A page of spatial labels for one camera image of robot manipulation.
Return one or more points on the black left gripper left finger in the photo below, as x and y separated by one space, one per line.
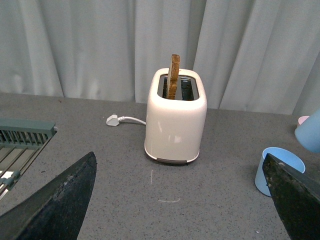
57 210

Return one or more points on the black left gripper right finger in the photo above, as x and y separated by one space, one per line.
296 198

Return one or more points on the light blue cup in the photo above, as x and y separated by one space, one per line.
285 156
308 133

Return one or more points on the pink bowl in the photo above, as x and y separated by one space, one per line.
301 120

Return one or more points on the green dish rack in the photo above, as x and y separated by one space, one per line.
21 141

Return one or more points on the cream white toaster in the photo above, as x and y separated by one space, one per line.
174 127

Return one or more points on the grey curtain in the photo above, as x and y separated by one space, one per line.
252 55

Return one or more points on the toast slice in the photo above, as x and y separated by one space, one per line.
173 75

